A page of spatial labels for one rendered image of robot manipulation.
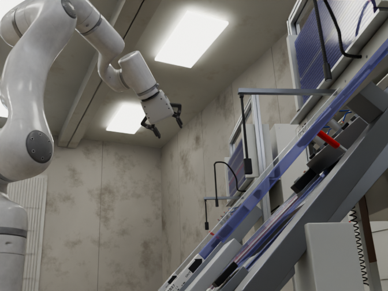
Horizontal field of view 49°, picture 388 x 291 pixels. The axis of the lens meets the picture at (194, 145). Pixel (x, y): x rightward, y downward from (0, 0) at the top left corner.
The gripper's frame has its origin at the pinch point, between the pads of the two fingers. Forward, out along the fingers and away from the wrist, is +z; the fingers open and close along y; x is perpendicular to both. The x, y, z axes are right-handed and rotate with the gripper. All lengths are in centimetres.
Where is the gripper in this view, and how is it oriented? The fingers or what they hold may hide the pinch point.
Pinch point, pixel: (169, 130)
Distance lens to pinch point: 160.7
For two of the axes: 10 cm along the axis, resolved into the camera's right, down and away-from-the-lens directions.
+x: 0.5, 4.3, -9.0
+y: -9.0, 4.1, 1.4
